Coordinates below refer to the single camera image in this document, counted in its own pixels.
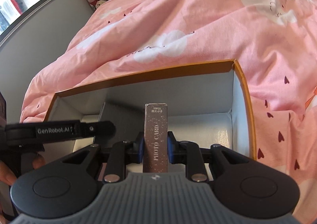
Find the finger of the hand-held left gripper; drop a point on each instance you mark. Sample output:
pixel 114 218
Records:
pixel 62 130

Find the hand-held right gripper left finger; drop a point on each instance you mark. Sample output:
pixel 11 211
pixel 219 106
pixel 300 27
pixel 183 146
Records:
pixel 140 147

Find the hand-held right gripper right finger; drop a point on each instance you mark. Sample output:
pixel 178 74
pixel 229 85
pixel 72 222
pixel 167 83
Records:
pixel 170 145

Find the small brown card box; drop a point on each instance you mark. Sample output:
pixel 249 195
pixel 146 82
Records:
pixel 156 137

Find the orange cardboard box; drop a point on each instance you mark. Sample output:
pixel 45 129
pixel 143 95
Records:
pixel 198 134

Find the person's left hand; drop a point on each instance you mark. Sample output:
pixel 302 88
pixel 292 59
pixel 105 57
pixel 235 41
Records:
pixel 7 173

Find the pink printed blanket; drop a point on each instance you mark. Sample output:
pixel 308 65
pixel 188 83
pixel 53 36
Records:
pixel 198 28

